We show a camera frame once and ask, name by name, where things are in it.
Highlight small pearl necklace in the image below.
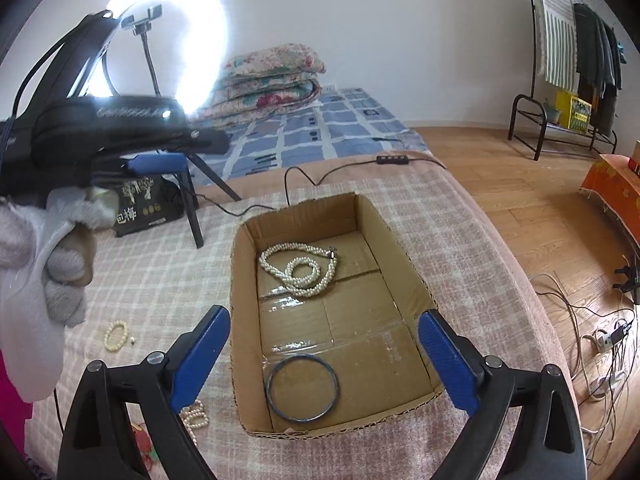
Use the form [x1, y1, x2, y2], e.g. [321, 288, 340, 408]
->
[178, 398, 208, 449]

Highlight white ring light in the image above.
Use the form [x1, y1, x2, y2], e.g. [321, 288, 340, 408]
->
[98, 0, 228, 115]

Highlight white power strip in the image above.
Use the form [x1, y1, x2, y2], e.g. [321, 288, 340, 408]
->
[585, 326, 627, 353]

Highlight blue checkered mattress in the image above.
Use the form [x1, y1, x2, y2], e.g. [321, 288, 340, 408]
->
[202, 88, 427, 181]

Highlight twisted pearl necklace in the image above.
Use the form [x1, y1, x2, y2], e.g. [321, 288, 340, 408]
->
[258, 242, 340, 298]

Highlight black tripod stand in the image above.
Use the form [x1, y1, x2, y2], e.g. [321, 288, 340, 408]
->
[177, 152, 241, 249]

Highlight green jade pendant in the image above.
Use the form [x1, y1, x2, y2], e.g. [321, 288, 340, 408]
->
[131, 424, 153, 471]

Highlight yellow box on rack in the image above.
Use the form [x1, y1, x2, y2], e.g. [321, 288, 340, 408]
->
[554, 90, 591, 133]

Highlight left gloved hand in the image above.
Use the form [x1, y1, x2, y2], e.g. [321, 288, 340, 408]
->
[1, 188, 118, 403]

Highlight dark hanging clothes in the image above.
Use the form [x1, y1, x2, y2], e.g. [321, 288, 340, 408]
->
[574, 3, 624, 136]

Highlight striped hanging towel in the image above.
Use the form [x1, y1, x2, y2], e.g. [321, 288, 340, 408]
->
[533, 0, 579, 92]

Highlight brown cardboard box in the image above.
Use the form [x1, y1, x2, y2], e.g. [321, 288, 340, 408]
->
[230, 193, 442, 438]

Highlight phone holder clamp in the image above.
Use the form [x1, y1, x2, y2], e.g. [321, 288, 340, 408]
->
[120, 3, 163, 35]

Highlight cream bead bracelet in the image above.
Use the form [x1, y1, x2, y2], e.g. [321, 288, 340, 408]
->
[103, 320, 130, 354]

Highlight black light cable with remote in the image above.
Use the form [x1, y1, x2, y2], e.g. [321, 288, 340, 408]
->
[192, 154, 449, 216]

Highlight black clothes rack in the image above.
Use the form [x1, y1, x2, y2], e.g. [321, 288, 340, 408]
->
[508, 0, 626, 160]

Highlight folded floral quilt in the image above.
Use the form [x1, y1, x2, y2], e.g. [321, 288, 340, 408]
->
[192, 44, 326, 128]

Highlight orange cloth covered table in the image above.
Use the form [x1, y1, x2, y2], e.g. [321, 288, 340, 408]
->
[579, 154, 640, 245]

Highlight dark bangle ring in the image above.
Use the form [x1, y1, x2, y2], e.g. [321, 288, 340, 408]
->
[264, 352, 342, 424]

